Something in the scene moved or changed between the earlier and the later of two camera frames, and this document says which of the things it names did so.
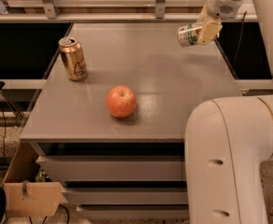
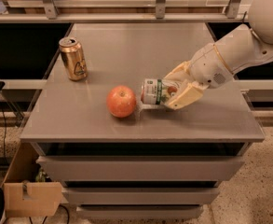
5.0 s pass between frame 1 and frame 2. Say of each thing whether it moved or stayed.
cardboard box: stayed
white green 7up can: moved
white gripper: moved
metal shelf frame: stayed
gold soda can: stayed
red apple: stayed
